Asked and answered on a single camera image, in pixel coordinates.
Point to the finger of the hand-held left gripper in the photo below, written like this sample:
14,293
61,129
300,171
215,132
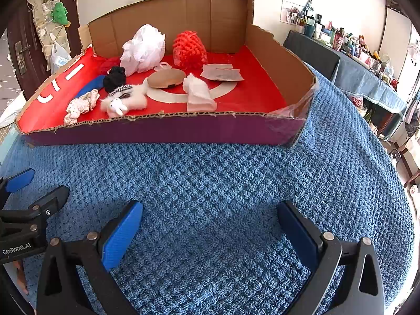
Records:
18,178
52,198

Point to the red knit cloth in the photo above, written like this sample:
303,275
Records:
110,64

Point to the hanging wall organizer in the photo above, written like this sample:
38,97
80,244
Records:
42,26

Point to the white wardrobe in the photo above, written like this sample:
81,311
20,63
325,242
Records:
390,39

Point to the white plastic bag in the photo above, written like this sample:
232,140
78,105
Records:
60,59

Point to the white cloth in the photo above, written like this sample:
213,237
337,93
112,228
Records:
198,96

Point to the person's left hand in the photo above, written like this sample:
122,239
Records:
21,275

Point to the beige crochet item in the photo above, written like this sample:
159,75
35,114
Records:
80,105

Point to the red foam fruit net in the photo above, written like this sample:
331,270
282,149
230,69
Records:
188,49

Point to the clear packet with beige pad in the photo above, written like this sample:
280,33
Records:
221,73

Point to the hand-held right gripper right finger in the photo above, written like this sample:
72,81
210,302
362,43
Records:
295,229

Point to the red printed bag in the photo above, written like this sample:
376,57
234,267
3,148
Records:
357,100

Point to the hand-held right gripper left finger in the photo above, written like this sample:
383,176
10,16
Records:
121,233

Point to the patterned suitcase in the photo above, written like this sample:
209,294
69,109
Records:
395,5

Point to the table with blue cloth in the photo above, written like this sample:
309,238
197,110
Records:
361,75

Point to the cardboard box with red lining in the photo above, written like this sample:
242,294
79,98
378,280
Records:
197,131

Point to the blue cloth roll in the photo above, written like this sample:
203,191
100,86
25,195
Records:
90,87

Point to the green plush toy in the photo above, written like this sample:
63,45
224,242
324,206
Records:
60,13

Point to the dark wooden door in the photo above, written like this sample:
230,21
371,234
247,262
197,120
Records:
19,26

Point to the tan round sponge pad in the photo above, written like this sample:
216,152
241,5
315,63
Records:
164,78

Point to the blue knit blanket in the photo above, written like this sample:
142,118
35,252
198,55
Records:
213,177

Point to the wall mirror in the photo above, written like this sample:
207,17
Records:
295,3

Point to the hanging clothes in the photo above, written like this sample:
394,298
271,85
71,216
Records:
411,115

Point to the chair with cushion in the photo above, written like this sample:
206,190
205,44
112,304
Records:
398,157

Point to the white mesh bath loofah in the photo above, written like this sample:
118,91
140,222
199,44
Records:
144,49

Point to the black fluffy scrunchie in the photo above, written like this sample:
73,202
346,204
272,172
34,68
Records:
114,78

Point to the white plush rabbit toy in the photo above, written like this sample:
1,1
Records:
115,106

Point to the white plush doll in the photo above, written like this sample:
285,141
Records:
414,190

